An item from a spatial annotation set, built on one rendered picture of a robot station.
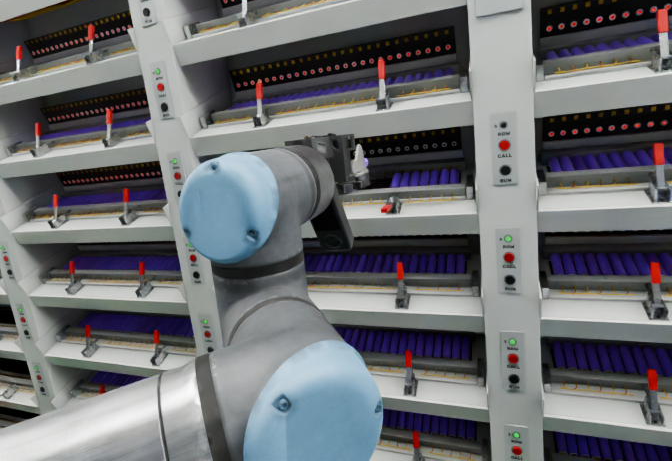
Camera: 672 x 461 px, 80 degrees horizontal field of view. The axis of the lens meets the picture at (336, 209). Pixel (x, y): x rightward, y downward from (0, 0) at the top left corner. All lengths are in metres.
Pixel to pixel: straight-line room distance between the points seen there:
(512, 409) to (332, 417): 0.70
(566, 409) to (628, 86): 0.59
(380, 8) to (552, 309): 0.63
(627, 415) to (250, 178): 0.83
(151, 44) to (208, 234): 0.73
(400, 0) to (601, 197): 0.48
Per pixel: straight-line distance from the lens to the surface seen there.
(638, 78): 0.78
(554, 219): 0.79
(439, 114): 0.76
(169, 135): 1.01
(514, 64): 0.76
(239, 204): 0.34
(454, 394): 0.96
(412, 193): 0.82
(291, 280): 0.38
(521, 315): 0.84
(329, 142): 0.54
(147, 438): 0.28
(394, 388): 0.98
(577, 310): 0.87
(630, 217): 0.81
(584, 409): 0.97
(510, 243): 0.78
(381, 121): 0.78
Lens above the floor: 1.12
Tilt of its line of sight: 10 degrees down
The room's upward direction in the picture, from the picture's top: 7 degrees counter-clockwise
